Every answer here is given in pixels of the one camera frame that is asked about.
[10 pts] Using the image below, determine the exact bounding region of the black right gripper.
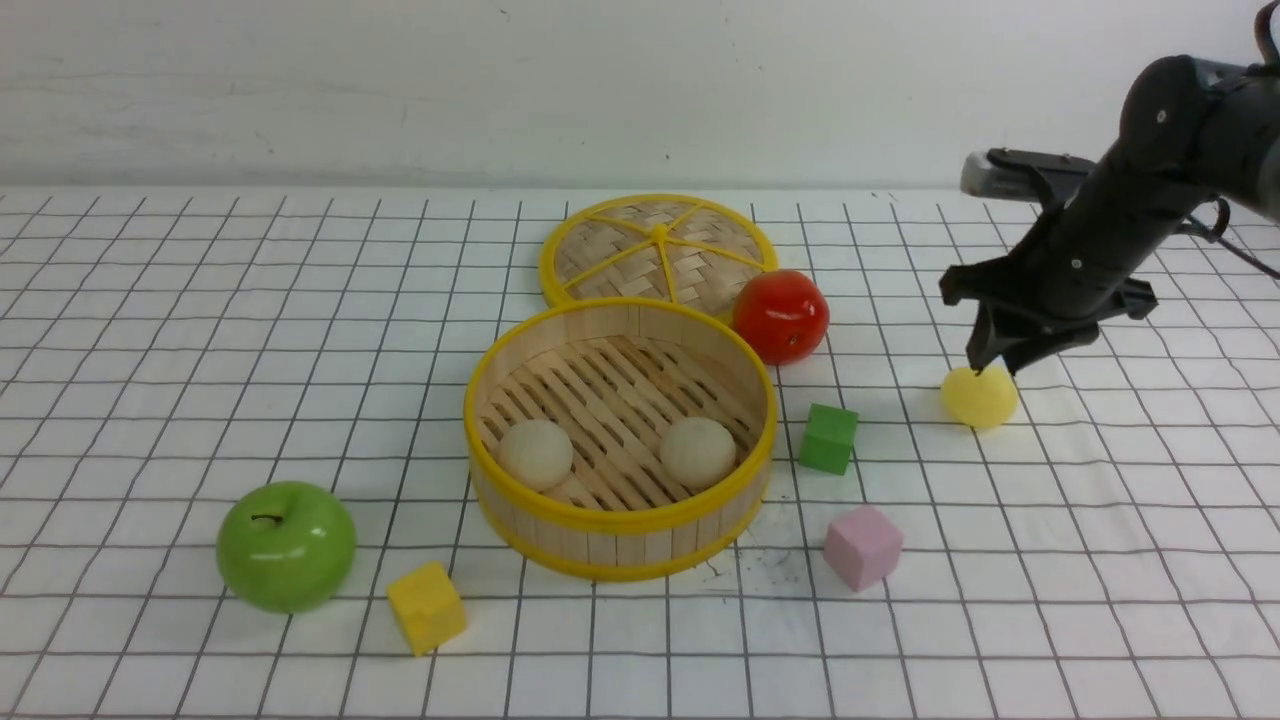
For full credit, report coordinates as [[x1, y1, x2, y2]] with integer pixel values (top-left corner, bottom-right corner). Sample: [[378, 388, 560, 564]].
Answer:
[[940, 160, 1196, 375]]

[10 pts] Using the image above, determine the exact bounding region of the yellow steamed bun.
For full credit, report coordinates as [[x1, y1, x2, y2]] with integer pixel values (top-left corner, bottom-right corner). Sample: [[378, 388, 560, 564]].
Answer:
[[940, 364, 1019, 430]]

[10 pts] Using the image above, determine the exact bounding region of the beige steamed bun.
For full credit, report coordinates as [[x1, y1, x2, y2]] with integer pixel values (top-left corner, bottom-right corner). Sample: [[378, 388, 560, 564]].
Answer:
[[658, 416, 737, 492]]

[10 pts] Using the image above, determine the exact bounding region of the cream white steamed bun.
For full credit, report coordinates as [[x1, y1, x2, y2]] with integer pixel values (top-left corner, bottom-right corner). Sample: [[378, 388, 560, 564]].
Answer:
[[495, 419, 573, 492]]

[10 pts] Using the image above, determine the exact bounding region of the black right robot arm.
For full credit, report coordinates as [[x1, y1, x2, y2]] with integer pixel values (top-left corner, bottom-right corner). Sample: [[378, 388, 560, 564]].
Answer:
[[940, 55, 1279, 373]]

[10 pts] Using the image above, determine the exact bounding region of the woven bamboo steamer lid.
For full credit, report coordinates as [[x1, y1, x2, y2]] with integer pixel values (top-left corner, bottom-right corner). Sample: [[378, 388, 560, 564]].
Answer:
[[538, 193, 780, 322]]

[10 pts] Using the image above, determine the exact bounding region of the bamboo steamer tray yellow rim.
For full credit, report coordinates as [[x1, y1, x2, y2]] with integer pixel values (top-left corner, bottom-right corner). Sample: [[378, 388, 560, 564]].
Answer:
[[463, 299, 780, 582]]

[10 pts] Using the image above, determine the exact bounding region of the green foam cube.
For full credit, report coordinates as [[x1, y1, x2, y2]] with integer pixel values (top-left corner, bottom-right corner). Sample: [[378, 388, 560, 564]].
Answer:
[[797, 404, 859, 475]]

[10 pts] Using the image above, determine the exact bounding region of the red plastic tomato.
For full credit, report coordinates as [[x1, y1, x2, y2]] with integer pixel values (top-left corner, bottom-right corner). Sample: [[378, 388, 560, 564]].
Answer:
[[730, 269, 829, 366]]

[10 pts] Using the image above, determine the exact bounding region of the pink foam cube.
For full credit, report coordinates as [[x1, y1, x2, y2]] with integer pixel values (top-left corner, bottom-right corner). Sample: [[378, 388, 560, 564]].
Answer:
[[823, 505, 905, 592]]

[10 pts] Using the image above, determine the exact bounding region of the yellow foam cube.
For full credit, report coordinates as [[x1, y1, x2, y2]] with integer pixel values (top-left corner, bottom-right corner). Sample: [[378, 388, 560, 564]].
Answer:
[[387, 562, 467, 657]]

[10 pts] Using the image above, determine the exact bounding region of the green plastic apple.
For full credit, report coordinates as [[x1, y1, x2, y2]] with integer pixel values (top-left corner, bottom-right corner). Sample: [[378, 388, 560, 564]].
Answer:
[[215, 480, 357, 614]]

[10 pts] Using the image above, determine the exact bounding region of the white grid tablecloth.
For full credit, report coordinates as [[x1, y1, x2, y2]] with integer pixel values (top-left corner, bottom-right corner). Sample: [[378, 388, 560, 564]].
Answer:
[[1, 188, 1279, 719]]

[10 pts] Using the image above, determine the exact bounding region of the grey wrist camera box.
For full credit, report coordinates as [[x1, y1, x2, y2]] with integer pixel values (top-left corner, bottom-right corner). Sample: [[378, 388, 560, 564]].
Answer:
[[959, 149, 1096, 206]]

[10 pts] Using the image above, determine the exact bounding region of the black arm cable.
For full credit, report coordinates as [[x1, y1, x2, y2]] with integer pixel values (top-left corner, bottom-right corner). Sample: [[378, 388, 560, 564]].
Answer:
[[1180, 0, 1280, 281]]

